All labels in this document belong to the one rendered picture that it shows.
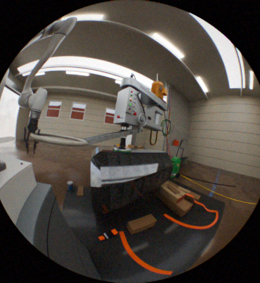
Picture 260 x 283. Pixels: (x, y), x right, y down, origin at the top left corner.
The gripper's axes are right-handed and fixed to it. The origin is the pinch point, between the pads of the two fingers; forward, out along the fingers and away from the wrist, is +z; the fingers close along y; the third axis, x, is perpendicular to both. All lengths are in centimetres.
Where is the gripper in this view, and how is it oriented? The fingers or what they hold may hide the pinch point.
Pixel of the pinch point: (31, 148)
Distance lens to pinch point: 73.5
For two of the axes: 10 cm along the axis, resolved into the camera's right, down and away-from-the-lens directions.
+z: -1.9, 9.8, 0.2
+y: 5.0, 0.8, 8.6
